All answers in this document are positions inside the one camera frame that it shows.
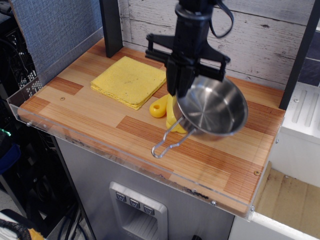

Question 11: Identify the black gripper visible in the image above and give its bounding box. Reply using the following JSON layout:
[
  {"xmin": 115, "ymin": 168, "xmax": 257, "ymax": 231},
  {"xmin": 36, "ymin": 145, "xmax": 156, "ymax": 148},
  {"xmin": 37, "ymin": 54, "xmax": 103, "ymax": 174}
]
[{"xmin": 145, "ymin": 9, "xmax": 230, "ymax": 98}]

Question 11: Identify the stainless steel pan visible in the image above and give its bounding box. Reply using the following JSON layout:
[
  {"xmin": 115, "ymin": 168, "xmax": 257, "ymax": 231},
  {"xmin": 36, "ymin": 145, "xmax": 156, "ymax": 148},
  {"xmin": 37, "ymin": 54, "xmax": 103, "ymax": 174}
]
[{"xmin": 151, "ymin": 75, "xmax": 249, "ymax": 159}]

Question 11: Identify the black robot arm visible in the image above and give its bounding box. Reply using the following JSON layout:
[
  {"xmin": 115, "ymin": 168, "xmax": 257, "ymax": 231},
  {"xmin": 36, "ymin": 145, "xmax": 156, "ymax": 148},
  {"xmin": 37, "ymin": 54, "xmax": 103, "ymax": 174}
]
[{"xmin": 145, "ymin": 0, "xmax": 234, "ymax": 98}]

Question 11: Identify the yellow folded cloth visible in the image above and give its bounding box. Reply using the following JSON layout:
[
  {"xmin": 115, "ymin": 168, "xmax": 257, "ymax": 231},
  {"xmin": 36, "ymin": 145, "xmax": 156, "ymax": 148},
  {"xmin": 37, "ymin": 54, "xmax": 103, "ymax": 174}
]
[{"xmin": 90, "ymin": 56, "xmax": 166, "ymax": 110}]

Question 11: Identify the yellow plastic bell pepper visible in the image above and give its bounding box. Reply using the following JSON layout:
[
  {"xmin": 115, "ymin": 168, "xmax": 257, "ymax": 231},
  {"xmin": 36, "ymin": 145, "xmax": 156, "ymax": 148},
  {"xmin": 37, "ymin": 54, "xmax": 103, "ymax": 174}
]
[{"xmin": 166, "ymin": 93, "xmax": 186, "ymax": 134}]

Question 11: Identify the clear acrylic table guard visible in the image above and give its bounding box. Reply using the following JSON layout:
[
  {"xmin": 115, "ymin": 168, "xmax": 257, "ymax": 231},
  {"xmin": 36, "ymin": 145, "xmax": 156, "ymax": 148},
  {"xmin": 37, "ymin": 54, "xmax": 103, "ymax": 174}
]
[{"xmin": 8, "ymin": 39, "xmax": 285, "ymax": 218}]

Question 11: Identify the blue fabric panel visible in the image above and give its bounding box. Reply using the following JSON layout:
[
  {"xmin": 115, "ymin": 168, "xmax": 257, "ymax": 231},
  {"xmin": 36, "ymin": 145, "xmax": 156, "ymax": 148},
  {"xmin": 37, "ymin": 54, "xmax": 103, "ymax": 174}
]
[{"xmin": 9, "ymin": 0, "xmax": 103, "ymax": 86}]

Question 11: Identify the silver toy fridge dispenser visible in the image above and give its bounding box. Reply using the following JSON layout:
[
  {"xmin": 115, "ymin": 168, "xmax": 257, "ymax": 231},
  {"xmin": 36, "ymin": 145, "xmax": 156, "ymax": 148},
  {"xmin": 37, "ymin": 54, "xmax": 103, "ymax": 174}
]
[{"xmin": 109, "ymin": 181, "xmax": 169, "ymax": 240}]

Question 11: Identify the white toy sink unit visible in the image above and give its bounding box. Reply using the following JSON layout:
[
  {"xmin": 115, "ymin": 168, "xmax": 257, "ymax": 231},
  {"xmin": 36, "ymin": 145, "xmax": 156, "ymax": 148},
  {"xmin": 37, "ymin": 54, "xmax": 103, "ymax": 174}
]
[{"xmin": 251, "ymin": 82, "xmax": 320, "ymax": 240}]

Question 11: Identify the yellow object bottom left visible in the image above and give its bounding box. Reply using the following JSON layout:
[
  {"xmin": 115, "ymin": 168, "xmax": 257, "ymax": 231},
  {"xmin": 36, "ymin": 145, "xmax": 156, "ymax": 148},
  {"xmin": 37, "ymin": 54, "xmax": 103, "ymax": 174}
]
[{"xmin": 18, "ymin": 228, "xmax": 45, "ymax": 240}]

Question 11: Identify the white knife yellow handle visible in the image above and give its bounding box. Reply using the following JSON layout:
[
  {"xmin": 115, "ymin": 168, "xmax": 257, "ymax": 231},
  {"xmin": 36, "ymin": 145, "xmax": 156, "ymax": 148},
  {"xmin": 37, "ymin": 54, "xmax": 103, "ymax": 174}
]
[{"xmin": 149, "ymin": 95, "xmax": 168, "ymax": 118}]

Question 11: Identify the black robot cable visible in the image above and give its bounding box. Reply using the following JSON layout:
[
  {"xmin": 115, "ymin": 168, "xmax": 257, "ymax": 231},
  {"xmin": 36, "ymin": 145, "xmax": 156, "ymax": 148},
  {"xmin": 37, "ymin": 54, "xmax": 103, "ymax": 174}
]
[{"xmin": 208, "ymin": 0, "xmax": 235, "ymax": 39}]

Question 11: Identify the black left vertical post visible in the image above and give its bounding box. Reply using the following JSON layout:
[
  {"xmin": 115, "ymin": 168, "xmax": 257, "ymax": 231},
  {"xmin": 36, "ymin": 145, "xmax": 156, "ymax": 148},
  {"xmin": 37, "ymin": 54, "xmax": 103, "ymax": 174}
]
[{"xmin": 99, "ymin": 0, "xmax": 123, "ymax": 58}]

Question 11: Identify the black vertical post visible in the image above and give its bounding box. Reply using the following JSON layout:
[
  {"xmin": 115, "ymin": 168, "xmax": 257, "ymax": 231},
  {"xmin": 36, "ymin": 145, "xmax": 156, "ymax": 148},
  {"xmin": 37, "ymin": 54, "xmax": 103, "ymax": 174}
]
[
  {"xmin": 99, "ymin": 0, "xmax": 123, "ymax": 58},
  {"xmin": 278, "ymin": 0, "xmax": 320, "ymax": 110}
]

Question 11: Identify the black right vertical post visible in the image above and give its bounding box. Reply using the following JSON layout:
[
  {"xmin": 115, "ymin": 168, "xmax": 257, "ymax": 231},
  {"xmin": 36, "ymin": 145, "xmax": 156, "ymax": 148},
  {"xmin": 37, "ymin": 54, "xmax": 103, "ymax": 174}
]
[{"xmin": 278, "ymin": 0, "xmax": 320, "ymax": 110}]

